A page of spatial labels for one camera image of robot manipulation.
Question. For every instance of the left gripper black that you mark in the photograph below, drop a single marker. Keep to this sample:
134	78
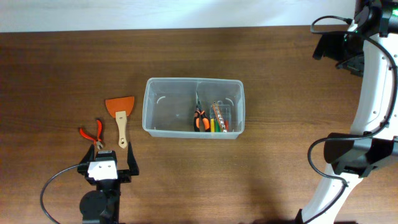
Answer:
125	175

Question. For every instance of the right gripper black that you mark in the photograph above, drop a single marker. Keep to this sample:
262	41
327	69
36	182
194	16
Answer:
328	46

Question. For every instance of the orange scraper wooden handle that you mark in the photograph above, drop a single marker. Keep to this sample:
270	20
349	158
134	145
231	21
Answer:
120	109

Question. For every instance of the orange black long-nose pliers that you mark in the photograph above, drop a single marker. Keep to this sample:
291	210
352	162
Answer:
200	116

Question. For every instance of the orange socket rail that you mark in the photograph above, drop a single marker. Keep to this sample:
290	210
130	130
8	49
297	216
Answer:
219	117

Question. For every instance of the clear screwdriver bit case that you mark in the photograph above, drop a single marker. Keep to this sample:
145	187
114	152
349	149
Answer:
226	112

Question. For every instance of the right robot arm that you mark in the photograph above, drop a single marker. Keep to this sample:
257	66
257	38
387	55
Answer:
368	49

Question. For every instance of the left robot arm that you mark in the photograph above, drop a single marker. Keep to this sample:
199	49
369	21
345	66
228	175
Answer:
101	205

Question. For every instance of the clear plastic container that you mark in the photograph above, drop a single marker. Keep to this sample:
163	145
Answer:
169	106

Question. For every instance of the small red cutting pliers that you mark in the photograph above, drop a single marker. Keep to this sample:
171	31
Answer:
97	139

